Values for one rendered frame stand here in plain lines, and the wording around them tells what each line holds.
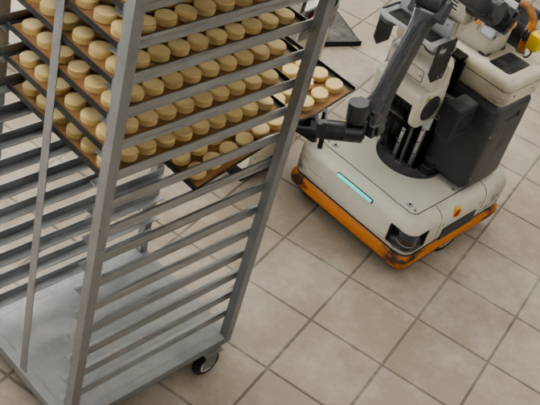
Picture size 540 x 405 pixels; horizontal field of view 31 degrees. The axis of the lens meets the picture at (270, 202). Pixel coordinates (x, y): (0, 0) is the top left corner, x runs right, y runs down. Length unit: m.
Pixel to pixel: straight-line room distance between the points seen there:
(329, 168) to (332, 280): 0.45
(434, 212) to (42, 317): 1.52
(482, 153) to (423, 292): 0.58
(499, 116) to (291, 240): 0.92
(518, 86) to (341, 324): 1.07
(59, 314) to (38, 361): 0.20
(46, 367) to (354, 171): 1.45
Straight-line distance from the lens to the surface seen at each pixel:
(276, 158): 2.65
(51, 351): 3.03
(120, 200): 2.30
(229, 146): 2.59
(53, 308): 3.14
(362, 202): 3.72
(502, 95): 3.59
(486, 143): 3.72
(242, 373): 3.27
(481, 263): 4.03
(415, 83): 3.47
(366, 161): 3.82
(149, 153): 2.32
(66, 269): 3.14
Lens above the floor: 2.49
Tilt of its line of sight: 40 degrees down
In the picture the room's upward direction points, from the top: 17 degrees clockwise
